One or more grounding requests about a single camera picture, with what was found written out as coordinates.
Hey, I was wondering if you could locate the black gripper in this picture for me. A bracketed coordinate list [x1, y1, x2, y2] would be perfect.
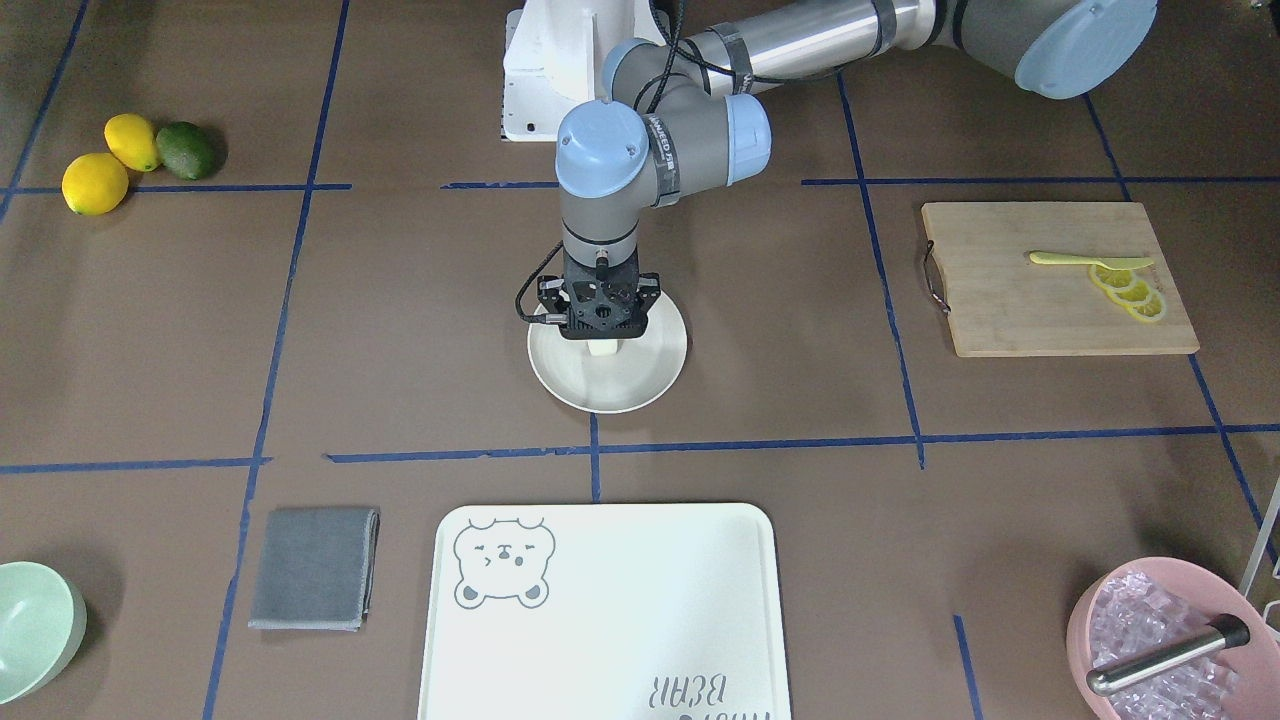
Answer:
[538, 255, 662, 341]

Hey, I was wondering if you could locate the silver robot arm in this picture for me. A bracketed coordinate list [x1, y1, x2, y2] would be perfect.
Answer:
[524, 1, 1158, 341]

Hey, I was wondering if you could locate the cream bear tray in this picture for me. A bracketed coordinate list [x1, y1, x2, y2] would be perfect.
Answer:
[417, 502, 794, 719]

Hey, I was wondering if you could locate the round cream plate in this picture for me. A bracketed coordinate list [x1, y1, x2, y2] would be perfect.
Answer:
[527, 293, 689, 414]

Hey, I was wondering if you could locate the folded grey cloth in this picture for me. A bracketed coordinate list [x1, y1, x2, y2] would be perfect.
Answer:
[248, 506, 380, 632]

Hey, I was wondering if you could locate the bamboo cutting board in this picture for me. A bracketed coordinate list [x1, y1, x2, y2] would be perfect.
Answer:
[922, 201, 1201, 357]

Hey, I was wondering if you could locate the green avocado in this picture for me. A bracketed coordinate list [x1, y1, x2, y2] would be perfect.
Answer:
[155, 120, 218, 181]

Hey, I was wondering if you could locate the yellow plastic knife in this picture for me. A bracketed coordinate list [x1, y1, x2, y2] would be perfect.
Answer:
[1027, 250, 1155, 272]

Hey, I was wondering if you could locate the yellow lemon far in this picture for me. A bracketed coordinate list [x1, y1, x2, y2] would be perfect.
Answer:
[102, 113, 163, 173]

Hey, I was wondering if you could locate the yellow lemon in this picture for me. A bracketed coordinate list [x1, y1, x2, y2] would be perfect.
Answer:
[102, 113, 163, 173]
[61, 152, 131, 217]

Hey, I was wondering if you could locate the middle lemon slice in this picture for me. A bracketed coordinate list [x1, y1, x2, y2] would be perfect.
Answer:
[1105, 281, 1155, 307]

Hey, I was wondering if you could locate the front lemon slice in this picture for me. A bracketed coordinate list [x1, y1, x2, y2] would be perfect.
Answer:
[1125, 291, 1169, 323]

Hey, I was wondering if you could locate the yellow lemon near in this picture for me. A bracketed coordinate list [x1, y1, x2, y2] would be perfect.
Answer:
[61, 152, 131, 217]

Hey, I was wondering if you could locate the pink bowl with ice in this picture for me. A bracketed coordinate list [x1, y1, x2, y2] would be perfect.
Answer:
[1065, 557, 1279, 719]

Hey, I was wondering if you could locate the mint green bowl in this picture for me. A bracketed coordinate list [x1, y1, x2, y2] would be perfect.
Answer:
[1, 561, 87, 705]

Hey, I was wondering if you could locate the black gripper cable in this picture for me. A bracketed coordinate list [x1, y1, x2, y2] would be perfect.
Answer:
[515, 240, 567, 325]

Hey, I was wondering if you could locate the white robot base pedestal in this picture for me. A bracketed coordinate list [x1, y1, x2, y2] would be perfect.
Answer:
[500, 1, 662, 143]

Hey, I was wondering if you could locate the aluminium frame post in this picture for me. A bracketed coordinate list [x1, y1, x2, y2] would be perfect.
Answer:
[1236, 478, 1279, 596]

